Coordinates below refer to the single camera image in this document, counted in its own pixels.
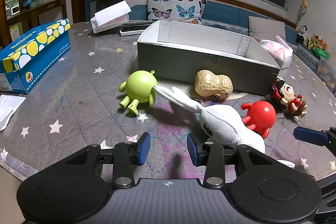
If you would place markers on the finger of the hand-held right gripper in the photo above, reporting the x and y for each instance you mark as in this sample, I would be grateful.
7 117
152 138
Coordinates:
309 135

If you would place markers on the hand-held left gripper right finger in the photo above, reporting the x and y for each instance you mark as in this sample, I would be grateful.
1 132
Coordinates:
193 151

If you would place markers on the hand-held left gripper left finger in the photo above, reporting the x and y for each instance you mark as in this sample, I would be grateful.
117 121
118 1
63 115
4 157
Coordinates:
143 150

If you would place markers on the white plush rabbit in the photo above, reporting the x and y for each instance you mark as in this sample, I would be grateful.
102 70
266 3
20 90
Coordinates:
223 124

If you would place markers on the red-dressed doll figurine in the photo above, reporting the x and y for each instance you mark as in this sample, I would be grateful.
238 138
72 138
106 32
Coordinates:
284 94

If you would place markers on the red round pig toy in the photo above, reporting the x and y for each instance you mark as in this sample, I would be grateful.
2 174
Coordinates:
261 115

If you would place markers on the beige peanut toy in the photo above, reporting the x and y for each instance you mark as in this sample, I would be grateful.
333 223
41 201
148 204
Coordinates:
212 83

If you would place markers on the grey cardboard box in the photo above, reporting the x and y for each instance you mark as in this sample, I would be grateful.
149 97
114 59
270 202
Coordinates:
199 66

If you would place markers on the clear storage box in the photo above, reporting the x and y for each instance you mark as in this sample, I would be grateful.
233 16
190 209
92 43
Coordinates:
326 74

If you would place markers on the green round pig toy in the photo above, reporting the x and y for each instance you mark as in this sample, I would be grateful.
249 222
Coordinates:
140 86

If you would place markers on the green plastic toy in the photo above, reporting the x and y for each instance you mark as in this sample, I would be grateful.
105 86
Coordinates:
321 53

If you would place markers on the grey star-print tablecloth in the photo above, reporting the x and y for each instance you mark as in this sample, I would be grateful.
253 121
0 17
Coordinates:
78 98

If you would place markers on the pink tissue pack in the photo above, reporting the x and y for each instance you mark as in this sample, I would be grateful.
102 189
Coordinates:
278 52

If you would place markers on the orange fox plush toy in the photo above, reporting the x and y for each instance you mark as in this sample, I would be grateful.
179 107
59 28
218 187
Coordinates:
323 44

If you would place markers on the yellow-vested plush toy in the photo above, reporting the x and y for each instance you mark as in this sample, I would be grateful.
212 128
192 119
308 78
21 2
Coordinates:
312 41

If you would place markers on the panda plush toy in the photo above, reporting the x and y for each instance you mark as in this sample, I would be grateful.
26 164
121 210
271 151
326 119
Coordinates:
302 32

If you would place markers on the grey pillow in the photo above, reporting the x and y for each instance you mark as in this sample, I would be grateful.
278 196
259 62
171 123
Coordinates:
266 28

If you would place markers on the black and white flat box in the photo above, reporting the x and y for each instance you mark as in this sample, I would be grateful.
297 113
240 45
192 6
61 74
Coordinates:
134 28

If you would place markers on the flower bouquet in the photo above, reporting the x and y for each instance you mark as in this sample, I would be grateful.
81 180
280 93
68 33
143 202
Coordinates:
303 10

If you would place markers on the blue dotted tissue box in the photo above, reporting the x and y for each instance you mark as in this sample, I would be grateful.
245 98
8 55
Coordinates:
39 61

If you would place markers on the white open small box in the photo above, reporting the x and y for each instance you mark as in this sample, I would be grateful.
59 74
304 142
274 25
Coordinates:
110 15

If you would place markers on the blue sofa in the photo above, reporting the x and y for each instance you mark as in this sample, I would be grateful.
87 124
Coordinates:
225 15

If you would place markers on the white paper sheet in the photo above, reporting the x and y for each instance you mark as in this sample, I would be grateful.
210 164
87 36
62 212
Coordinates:
9 108

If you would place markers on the butterfly print pillow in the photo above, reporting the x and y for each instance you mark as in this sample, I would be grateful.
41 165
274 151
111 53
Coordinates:
173 7

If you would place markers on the wooden sideboard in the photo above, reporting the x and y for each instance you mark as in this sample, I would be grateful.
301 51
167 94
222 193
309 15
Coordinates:
39 15

